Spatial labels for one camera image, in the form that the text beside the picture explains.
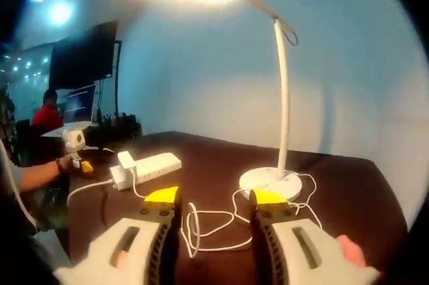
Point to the white power strip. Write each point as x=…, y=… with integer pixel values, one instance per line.
x=157, y=164

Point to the white desk lamp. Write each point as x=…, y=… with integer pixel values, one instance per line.
x=285, y=97

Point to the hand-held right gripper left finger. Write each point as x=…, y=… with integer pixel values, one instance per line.
x=97, y=255

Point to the row of small dark items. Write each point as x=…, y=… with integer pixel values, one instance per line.
x=120, y=124

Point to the white desk lamp plug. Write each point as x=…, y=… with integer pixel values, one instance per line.
x=126, y=162

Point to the black wall monitor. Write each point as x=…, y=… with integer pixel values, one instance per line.
x=83, y=57

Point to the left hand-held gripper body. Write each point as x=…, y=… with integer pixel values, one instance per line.
x=73, y=139

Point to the person's right hand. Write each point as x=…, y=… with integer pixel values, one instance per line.
x=352, y=251

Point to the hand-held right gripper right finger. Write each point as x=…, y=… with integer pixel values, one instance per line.
x=284, y=241

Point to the person's left hand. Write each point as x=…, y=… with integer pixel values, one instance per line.
x=65, y=165

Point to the open silver laptop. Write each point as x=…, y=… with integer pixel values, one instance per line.
x=80, y=104

